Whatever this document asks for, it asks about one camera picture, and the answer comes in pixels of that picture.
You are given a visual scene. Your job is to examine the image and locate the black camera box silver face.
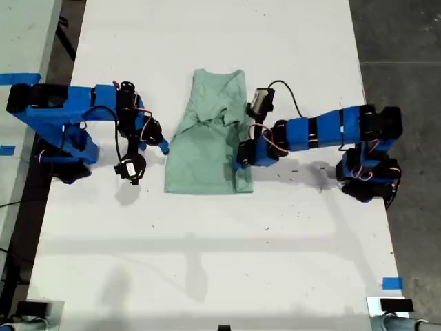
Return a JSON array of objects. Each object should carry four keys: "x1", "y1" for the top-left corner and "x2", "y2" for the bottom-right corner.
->
[{"x1": 245, "y1": 88, "x2": 276, "y2": 121}]

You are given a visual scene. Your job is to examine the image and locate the small black box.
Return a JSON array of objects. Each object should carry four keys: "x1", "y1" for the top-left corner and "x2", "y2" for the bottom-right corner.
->
[
  {"x1": 16, "y1": 301, "x2": 52, "y2": 317},
  {"x1": 380, "y1": 298, "x2": 414, "y2": 313}
]

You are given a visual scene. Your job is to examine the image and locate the white metal plate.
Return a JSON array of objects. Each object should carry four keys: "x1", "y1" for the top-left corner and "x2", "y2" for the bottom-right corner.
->
[{"x1": 366, "y1": 296, "x2": 411, "y2": 331}]

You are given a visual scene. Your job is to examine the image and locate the black camera cable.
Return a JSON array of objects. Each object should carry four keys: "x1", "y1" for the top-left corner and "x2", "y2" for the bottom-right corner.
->
[
  {"x1": 267, "y1": 80, "x2": 307, "y2": 119},
  {"x1": 81, "y1": 105, "x2": 121, "y2": 167}
]

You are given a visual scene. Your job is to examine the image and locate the black stand leg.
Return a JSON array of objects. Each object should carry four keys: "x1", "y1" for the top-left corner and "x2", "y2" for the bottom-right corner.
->
[{"x1": 54, "y1": 0, "x2": 77, "y2": 65}]

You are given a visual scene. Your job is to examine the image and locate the black camera box white label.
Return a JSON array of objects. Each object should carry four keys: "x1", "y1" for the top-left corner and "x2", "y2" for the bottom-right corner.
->
[{"x1": 114, "y1": 154, "x2": 147, "y2": 185}]

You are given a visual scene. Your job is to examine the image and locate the long blue tape strip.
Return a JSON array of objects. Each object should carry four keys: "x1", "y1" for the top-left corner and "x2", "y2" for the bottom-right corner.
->
[{"x1": 0, "y1": 72, "x2": 42, "y2": 86}]

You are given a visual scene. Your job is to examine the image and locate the pale green T-shirt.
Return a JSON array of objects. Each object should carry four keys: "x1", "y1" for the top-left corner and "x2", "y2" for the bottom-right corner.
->
[{"x1": 163, "y1": 68, "x2": 255, "y2": 194}]

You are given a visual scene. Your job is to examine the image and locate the black power cable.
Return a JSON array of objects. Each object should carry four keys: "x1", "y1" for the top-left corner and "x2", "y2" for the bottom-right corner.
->
[{"x1": 384, "y1": 174, "x2": 404, "y2": 211}]

